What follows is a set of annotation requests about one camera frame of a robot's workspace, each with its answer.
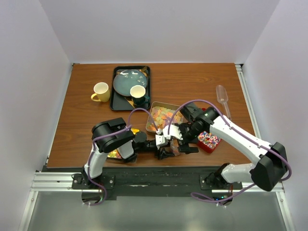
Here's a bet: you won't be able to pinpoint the dark teal plate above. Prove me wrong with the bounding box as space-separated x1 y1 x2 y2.
113 69 148 97

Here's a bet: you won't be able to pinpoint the dark green cup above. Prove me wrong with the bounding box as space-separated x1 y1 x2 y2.
130 85 150 106

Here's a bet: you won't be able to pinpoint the gold tin of star candies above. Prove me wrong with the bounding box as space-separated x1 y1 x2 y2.
107 128 140 162

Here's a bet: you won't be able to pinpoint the yellow mug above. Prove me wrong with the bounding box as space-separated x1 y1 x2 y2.
91 82 111 103

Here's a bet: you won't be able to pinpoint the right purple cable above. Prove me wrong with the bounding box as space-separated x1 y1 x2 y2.
167 99 293 205

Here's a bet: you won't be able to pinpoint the clear plastic scoop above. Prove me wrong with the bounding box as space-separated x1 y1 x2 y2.
216 85 231 120

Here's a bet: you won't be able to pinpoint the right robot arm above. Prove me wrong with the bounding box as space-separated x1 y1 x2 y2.
180 103 288 192

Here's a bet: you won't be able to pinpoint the silver tin of gummies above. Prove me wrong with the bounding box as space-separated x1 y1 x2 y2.
145 102 184 133

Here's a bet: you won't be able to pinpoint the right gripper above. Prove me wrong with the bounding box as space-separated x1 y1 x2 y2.
175 123 204 155

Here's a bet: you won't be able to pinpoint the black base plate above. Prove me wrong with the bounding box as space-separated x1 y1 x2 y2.
67 166 243 202

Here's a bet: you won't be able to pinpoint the glass goblet jar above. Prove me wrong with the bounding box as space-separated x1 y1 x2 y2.
170 139 180 156

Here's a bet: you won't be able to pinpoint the black tray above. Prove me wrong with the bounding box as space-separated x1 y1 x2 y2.
110 65 151 111

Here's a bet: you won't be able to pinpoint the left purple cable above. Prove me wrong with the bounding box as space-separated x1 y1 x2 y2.
85 107 162 205

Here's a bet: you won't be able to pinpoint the aluminium frame rail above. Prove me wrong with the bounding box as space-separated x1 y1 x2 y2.
29 63 291 231

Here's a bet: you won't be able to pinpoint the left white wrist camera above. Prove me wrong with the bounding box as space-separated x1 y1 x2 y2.
155 134 169 150

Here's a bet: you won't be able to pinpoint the red tin of lollipops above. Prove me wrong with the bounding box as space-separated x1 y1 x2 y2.
197 131 221 154

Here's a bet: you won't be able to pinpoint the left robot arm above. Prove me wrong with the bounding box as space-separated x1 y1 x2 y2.
82 117 175 189

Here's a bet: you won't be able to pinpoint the purple cable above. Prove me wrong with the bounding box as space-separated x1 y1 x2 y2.
167 99 293 205
85 107 162 205

